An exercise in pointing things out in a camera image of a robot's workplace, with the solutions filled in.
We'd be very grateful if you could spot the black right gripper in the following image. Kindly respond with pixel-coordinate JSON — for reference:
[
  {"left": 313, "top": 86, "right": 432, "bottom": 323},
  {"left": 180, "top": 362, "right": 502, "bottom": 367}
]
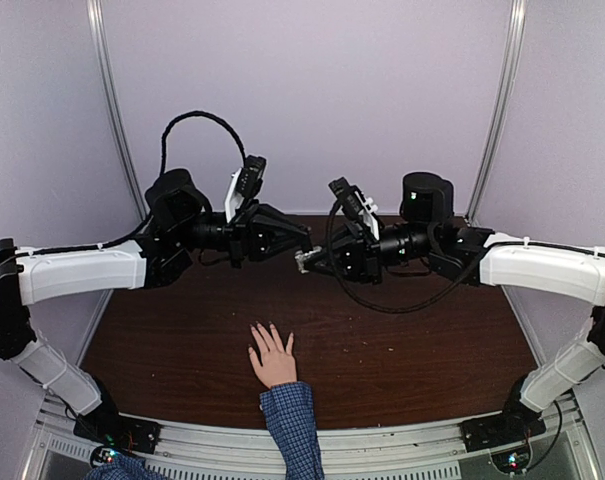
[{"left": 302, "top": 220, "right": 436, "bottom": 285}]

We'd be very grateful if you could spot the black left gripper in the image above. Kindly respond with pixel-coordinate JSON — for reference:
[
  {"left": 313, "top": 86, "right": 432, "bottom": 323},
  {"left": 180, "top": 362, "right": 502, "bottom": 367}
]
[{"left": 173, "top": 198, "right": 311, "bottom": 269}]

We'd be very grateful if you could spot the clear nail polish bottle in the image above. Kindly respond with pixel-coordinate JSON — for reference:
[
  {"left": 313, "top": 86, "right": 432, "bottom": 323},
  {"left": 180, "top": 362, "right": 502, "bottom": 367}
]
[{"left": 294, "top": 246, "right": 324, "bottom": 274}]

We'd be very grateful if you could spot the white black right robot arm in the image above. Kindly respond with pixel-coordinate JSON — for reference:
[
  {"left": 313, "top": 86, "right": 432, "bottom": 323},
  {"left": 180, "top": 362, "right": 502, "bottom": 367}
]
[{"left": 296, "top": 172, "right": 605, "bottom": 442}]

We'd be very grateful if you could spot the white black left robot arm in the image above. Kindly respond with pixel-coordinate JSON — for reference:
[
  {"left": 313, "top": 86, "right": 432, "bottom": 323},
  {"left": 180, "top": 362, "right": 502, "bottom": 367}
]
[{"left": 0, "top": 169, "right": 311, "bottom": 444}]

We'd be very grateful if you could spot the mannequin hand with painted nails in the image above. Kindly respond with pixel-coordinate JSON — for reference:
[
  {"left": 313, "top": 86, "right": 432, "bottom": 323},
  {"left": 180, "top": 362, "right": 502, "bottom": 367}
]
[{"left": 248, "top": 323, "right": 298, "bottom": 389}]

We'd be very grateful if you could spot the blue checkered shirt sleeve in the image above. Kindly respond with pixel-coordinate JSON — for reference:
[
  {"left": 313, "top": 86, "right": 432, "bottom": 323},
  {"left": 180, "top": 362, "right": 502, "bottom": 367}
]
[{"left": 260, "top": 382, "right": 325, "bottom": 479}]

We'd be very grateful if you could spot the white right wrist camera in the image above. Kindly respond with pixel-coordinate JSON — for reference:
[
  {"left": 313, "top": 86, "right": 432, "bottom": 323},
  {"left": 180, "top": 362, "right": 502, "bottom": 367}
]
[{"left": 329, "top": 177, "right": 383, "bottom": 240}]

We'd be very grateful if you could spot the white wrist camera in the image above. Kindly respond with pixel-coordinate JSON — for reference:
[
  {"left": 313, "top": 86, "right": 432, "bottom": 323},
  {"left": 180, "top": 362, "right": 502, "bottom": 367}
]
[
  {"left": 224, "top": 155, "right": 267, "bottom": 223},
  {"left": 329, "top": 177, "right": 383, "bottom": 240}
]

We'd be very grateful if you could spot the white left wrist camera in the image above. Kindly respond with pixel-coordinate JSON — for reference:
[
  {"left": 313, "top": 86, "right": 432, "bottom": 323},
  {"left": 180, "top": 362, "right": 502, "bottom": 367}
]
[{"left": 224, "top": 155, "right": 267, "bottom": 223}]

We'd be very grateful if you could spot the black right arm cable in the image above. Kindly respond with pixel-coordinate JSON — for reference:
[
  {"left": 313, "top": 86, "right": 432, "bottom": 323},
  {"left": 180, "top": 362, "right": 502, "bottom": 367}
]
[{"left": 326, "top": 199, "right": 483, "bottom": 315}]

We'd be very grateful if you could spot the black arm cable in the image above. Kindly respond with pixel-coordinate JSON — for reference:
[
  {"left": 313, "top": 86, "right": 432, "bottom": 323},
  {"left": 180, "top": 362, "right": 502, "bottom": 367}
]
[
  {"left": 96, "top": 110, "right": 248, "bottom": 251},
  {"left": 326, "top": 199, "right": 483, "bottom": 315}
]

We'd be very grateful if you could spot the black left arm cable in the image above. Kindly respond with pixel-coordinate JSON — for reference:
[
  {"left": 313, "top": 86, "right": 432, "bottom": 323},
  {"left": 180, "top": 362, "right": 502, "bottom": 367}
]
[{"left": 96, "top": 110, "right": 248, "bottom": 251}]

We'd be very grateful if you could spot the slotted aluminium base rail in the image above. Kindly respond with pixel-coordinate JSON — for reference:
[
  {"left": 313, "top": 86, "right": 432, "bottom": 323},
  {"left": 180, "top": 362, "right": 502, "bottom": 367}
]
[{"left": 19, "top": 384, "right": 602, "bottom": 479}]

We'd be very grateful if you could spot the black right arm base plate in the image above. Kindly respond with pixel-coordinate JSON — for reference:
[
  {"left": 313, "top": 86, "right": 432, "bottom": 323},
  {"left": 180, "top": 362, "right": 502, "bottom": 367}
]
[{"left": 460, "top": 412, "right": 546, "bottom": 452}]

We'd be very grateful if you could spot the left aluminium frame post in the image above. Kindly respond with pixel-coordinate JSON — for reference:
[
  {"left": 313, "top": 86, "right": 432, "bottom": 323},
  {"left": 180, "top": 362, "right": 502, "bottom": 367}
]
[{"left": 86, "top": 0, "right": 147, "bottom": 220}]

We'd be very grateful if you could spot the aluminium frame post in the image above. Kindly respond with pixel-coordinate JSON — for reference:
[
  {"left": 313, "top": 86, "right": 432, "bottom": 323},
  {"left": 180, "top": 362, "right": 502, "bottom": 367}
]
[
  {"left": 465, "top": 0, "right": 528, "bottom": 225},
  {"left": 86, "top": 0, "right": 147, "bottom": 220}
]

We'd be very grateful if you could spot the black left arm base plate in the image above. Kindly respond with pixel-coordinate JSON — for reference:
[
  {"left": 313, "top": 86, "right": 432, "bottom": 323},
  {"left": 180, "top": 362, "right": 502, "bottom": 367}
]
[{"left": 73, "top": 416, "right": 161, "bottom": 454}]

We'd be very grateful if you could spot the right aluminium frame post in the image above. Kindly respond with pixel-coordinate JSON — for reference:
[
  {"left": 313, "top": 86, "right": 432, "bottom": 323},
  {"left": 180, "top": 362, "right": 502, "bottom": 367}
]
[{"left": 465, "top": 0, "right": 528, "bottom": 225}]

